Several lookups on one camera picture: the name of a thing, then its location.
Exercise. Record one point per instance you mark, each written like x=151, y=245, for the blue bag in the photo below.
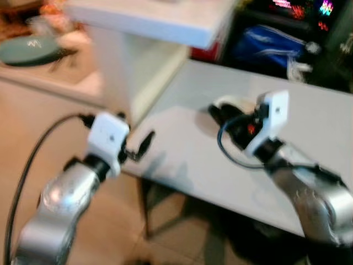
x=265, y=48

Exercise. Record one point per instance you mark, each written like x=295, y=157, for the green plate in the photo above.
x=27, y=51

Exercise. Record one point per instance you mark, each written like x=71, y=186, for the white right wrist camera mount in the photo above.
x=271, y=118

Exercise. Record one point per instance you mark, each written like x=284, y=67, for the black computer with coloured lights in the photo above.
x=298, y=11

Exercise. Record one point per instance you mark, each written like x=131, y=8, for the white bowl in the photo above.
x=234, y=100

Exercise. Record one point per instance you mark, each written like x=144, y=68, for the red box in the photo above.
x=205, y=53

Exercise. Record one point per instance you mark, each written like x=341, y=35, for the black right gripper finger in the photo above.
x=217, y=114

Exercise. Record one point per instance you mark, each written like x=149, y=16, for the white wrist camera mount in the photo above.
x=107, y=141
x=271, y=118

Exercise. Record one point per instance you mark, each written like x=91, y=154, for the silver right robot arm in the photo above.
x=314, y=204

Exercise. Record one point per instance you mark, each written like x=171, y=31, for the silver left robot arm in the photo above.
x=60, y=204

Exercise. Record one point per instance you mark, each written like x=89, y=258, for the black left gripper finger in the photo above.
x=120, y=116
x=146, y=144

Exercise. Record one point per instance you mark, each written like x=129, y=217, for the beige mat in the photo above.
x=66, y=77

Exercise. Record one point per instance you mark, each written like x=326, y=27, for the dark metal table leg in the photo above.
x=144, y=210

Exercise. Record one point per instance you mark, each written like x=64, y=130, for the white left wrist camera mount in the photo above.
x=107, y=141

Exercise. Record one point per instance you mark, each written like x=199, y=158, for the white counter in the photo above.
x=154, y=22

